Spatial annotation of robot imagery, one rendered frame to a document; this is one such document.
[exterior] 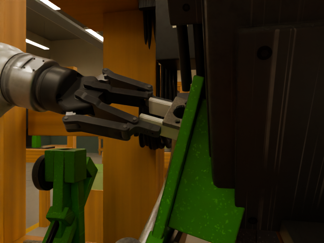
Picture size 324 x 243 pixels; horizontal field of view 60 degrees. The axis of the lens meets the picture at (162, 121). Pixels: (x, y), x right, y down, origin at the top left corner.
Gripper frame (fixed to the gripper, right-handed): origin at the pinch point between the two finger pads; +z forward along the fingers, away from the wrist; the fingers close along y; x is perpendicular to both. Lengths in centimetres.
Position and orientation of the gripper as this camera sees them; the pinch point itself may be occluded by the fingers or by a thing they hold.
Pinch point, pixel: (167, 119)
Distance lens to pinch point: 41.6
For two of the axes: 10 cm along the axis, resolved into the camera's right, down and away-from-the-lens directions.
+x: 0.0, 6.7, 7.4
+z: 9.4, 2.6, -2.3
